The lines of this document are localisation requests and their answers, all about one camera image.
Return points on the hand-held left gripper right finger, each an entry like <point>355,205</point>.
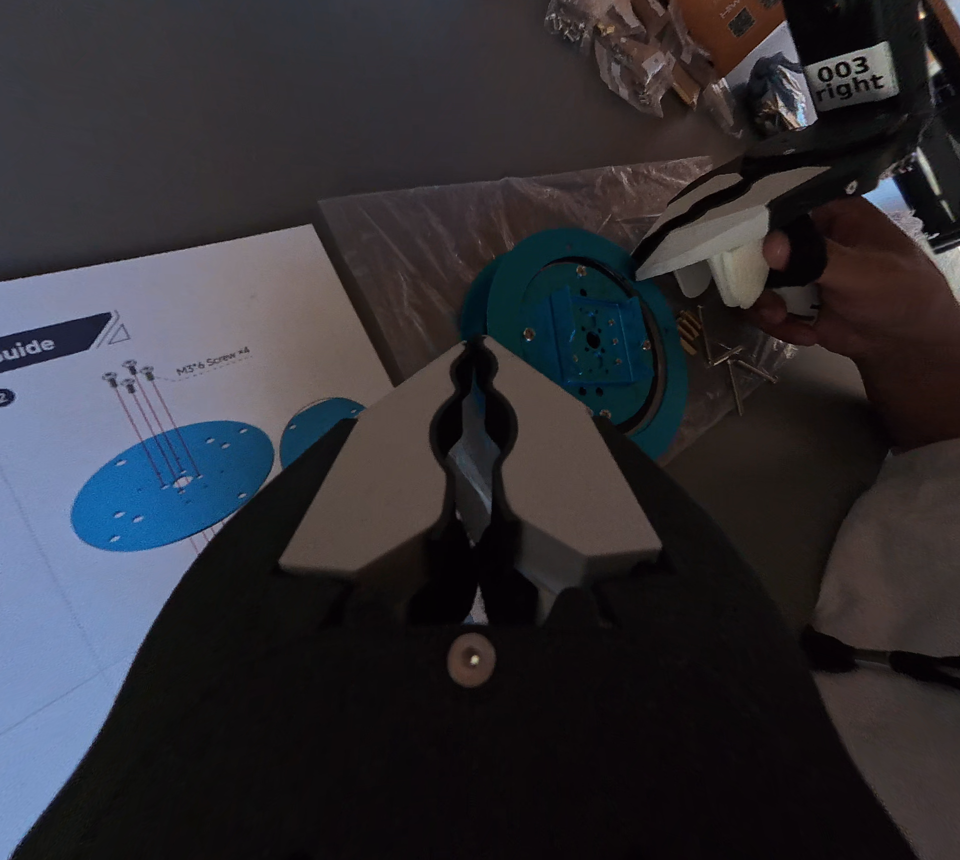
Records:
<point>570,485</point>

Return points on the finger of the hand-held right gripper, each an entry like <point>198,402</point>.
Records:
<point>705,237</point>
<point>712,192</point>

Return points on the person's right hand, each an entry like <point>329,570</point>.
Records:
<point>885,320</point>

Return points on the assembly manual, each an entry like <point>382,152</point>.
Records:
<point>225,320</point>

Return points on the grey desk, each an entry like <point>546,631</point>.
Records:
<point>225,124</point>

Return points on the pile of small hardware bags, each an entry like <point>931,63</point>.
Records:
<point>630,49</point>

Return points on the clear bag with dark parts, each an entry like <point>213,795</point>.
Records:
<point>772,91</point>

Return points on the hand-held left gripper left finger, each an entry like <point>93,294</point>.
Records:
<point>367,492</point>

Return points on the round bearing with blue bracket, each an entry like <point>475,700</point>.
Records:
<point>592,342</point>

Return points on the large clear plastic bag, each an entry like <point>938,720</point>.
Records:
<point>450,214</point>

